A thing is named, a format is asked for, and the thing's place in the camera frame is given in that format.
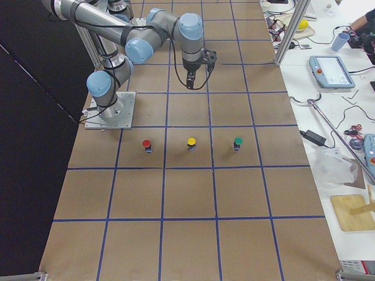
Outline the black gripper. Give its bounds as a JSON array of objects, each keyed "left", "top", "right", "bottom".
[{"left": 182, "top": 49, "right": 217, "bottom": 89}]

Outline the yellow push button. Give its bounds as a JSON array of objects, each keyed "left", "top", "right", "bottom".
[{"left": 187, "top": 137, "right": 196, "bottom": 152}]

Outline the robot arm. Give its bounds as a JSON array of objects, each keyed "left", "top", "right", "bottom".
[{"left": 42, "top": 1, "right": 217, "bottom": 129}]

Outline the red push button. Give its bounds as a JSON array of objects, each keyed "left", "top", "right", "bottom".
[{"left": 142, "top": 139, "right": 152, "bottom": 153}]

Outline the metal rod with hook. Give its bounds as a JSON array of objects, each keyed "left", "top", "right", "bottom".
[{"left": 290, "top": 93, "right": 374, "bottom": 184}]

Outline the yellow ball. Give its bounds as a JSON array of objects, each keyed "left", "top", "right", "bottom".
[{"left": 297, "top": 19, "right": 309, "bottom": 32}]

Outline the black power adapter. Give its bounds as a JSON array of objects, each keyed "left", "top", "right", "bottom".
[{"left": 300, "top": 130, "right": 326, "bottom": 146}]

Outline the blue teach pendant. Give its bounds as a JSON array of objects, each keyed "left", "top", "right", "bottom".
[
  {"left": 363, "top": 133, "right": 375, "bottom": 175},
  {"left": 309, "top": 56, "right": 356, "bottom": 89}
]

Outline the light blue plastic cup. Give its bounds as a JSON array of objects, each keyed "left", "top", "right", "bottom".
[{"left": 331, "top": 32, "right": 350, "bottom": 52}]

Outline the clear plastic bag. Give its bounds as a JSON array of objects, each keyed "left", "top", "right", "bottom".
[{"left": 308, "top": 148, "right": 365, "bottom": 189}]

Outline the wooden cutting board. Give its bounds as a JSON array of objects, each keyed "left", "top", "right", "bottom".
[{"left": 330, "top": 194, "right": 374, "bottom": 232}]

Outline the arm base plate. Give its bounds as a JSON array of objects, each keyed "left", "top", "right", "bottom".
[{"left": 84, "top": 91, "right": 136, "bottom": 129}]

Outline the aluminium frame post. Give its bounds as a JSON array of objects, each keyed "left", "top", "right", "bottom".
[{"left": 274, "top": 0, "right": 310, "bottom": 67}]

